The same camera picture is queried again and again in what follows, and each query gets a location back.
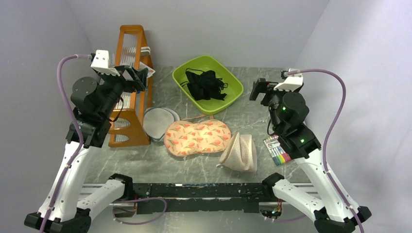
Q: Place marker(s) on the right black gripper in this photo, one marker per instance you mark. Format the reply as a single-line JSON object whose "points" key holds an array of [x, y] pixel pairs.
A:
{"points": [[262, 86]]}

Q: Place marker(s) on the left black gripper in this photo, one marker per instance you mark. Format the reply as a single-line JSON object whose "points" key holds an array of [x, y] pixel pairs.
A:
{"points": [[139, 82]]}

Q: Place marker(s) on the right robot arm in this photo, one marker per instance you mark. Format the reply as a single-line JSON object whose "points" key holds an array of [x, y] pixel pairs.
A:
{"points": [[334, 211]]}

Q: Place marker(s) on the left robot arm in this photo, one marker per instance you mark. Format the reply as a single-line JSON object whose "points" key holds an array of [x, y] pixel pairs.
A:
{"points": [[62, 210]]}

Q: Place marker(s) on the beige mesh laundry bag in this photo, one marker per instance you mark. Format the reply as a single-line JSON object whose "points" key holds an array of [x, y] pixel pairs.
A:
{"points": [[240, 154]]}

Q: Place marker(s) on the black bra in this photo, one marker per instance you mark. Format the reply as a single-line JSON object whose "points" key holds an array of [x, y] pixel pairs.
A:
{"points": [[204, 85]]}

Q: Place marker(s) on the white packaged card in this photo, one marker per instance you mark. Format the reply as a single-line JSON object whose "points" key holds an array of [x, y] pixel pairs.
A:
{"points": [[150, 71]]}

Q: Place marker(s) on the white grey small case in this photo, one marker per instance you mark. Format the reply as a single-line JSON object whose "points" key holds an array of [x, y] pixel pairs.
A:
{"points": [[145, 51]]}

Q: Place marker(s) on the colour marker pack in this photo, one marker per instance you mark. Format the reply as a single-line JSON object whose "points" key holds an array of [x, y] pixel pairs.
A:
{"points": [[278, 155]]}

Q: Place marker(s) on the orange wooden rack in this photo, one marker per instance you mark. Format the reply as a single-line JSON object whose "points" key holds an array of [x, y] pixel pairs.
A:
{"points": [[128, 130]]}

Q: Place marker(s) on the green plastic basin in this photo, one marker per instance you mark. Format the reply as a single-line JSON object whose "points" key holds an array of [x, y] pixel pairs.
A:
{"points": [[205, 62]]}

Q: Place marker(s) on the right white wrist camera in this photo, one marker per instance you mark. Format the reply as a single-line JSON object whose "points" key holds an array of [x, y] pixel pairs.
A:
{"points": [[292, 81]]}

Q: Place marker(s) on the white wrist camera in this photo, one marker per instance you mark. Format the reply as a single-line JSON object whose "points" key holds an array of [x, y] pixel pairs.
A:
{"points": [[101, 63], [292, 81]]}

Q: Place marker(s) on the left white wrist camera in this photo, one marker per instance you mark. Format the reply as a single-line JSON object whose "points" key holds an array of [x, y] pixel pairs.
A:
{"points": [[101, 63]]}

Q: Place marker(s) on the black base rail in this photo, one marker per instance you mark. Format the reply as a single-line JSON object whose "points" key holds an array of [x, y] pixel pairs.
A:
{"points": [[206, 197]]}

